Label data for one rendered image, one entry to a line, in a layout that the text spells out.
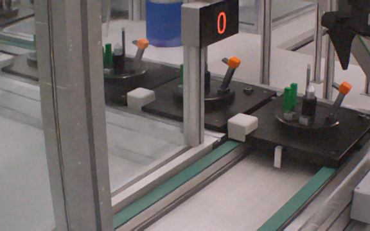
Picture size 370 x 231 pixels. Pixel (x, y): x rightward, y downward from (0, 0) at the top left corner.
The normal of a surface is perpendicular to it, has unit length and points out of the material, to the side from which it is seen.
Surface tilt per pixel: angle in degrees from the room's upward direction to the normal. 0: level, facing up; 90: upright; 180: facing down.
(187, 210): 0
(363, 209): 90
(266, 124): 0
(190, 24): 90
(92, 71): 90
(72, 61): 90
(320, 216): 0
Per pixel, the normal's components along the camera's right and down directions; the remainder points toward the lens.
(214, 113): 0.00, -0.92
